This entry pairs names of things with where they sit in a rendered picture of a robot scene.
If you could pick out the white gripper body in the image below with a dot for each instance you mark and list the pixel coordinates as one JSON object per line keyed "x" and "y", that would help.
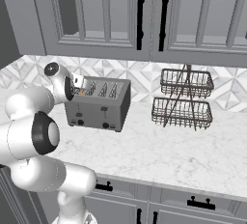
{"x": 82, "y": 82}

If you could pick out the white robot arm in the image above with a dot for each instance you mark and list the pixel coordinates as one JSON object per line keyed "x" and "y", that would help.
{"x": 32, "y": 134}

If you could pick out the orange bread slice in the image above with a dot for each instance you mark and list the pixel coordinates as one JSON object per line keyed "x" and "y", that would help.
{"x": 81, "y": 91}

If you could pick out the grey four-slot toaster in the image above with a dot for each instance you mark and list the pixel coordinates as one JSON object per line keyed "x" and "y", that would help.
{"x": 96, "y": 112}

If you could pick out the dark toaster lever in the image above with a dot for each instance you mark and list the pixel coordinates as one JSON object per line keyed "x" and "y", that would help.
{"x": 104, "y": 108}

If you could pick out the black toaster knob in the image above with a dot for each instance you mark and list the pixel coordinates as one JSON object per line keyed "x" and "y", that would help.
{"x": 80, "y": 122}
{"x": 105, "y": 125}

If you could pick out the grey glass-front cupboard door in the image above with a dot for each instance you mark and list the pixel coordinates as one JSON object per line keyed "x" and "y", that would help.
{"x": 96, "y": 46}
{"x": 205, "y": 54}

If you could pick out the grey cupboard side panel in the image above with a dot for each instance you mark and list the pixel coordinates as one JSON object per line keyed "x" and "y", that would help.
{"x": 22, "y": 12}

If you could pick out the grey drawer front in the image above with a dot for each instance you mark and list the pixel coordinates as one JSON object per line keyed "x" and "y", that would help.
{"x": 128, "y": 189}
{"x": 231, "y": 207}

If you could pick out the grey base cupboard door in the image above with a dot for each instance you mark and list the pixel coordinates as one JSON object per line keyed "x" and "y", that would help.
{"x": 112, "y": 211}
{"x": 193, "y": 218}

